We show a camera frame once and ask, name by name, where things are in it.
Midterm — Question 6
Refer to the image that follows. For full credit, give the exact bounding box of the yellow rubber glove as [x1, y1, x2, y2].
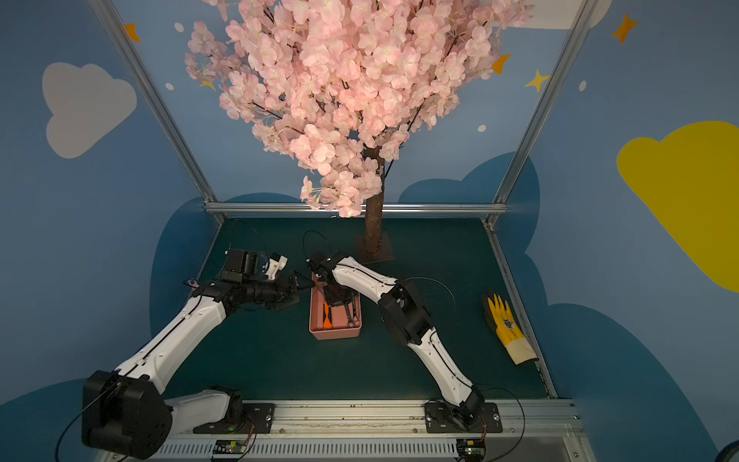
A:
[482, 292, 538, 365]

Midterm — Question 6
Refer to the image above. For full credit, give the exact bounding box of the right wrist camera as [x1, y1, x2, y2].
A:
[307, 251, 344, 282]

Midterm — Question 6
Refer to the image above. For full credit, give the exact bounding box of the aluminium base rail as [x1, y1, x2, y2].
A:
[152, 398, 596, 461]

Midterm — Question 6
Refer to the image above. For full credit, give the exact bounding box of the pink plastic storage box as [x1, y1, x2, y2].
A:
[309, 274, 363, 341]

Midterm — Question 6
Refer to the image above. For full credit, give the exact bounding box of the aluminium frame back bar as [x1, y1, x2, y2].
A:
[204, 201, 508, 218]

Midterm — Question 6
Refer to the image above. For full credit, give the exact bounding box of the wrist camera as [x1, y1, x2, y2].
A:
[219, 249, 288, 284]
[307, 251, 344, 282]

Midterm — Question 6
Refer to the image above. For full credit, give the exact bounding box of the pink cherry blossom tree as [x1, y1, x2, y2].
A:
[185, 0, 534, 254]

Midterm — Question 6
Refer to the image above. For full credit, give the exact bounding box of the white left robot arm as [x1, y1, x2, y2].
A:
[80, 271, 301, 460]

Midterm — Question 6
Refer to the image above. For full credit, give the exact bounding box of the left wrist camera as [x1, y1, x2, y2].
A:
[219, 249, 288, 284]

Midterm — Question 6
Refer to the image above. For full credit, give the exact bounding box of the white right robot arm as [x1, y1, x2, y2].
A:
[307, 252, 485, 427]

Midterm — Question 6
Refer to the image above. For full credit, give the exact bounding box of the orange handled adjustable wrench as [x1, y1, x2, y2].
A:
[323, 302, 333, 330]

